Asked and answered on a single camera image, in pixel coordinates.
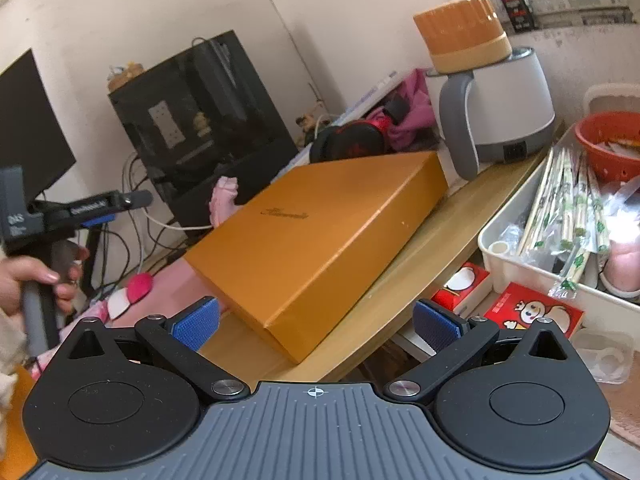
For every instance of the white plastic tray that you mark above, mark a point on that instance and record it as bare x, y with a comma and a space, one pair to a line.
520, 272

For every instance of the black glass computer case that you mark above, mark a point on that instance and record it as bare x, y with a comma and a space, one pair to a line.
210, 125

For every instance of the person's left hand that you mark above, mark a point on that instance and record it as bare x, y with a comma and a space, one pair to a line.
15, 275

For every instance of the person's left forearm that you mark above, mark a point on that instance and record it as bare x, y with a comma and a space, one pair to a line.
7, 350

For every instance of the bundle of wrapped chopsticks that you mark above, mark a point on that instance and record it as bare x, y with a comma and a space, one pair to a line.
580, 205

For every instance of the pink mouse pad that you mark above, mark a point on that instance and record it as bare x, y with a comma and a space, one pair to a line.
170, 280

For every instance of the stack of newspapers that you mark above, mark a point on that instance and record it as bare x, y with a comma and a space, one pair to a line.
580, 5

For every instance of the red plastic colander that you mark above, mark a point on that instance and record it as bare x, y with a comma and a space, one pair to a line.
595, 150

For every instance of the clear plastic bag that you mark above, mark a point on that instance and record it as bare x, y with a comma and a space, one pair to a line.
622, 210

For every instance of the clear plastic container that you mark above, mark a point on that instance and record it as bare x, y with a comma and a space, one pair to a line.
602, 357

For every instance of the black red headphones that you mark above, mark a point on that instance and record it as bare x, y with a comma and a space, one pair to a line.
350, 142

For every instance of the small figurine in basket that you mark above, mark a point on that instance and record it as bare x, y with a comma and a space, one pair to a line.
122, 75

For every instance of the orange cardboard box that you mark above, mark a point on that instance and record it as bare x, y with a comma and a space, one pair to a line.
20, 420

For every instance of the white computer mouse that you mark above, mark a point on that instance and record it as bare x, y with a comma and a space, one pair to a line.
119, 306

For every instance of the small red cartoon box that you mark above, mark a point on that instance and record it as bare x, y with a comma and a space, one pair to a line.
462, 285

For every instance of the white plastic container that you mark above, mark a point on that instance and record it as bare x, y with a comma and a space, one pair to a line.
607, 95

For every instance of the hot pink computer mouse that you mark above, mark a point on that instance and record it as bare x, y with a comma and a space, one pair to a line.
140, 285

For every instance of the pink cloth bag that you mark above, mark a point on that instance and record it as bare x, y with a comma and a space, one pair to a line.
415, 110

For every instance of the pink white keyboard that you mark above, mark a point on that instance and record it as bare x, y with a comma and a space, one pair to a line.
97, 312

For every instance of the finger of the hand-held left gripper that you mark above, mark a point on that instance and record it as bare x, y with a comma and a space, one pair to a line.
97, 220
136, 198

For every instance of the large red cartoon box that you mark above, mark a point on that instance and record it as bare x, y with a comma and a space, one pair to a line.
535, 312

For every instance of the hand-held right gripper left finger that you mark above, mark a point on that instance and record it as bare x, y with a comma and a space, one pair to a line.
195, 327

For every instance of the white grey electric kettle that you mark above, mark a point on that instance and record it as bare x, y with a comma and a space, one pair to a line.
505, 105

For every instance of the white blue keyboard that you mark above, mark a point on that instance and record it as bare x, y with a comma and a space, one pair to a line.
370, 92

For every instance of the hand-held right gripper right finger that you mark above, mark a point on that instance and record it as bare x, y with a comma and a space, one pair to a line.
437, 330

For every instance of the orange ribbed cup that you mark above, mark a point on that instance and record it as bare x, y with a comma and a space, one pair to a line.
455, 30

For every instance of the black curved monitor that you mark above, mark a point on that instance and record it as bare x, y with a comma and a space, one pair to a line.
30, 125

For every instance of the pink cup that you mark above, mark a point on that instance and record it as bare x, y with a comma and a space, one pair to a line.
620, 270

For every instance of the pink plush toy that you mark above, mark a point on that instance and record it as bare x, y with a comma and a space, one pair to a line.
222, 205

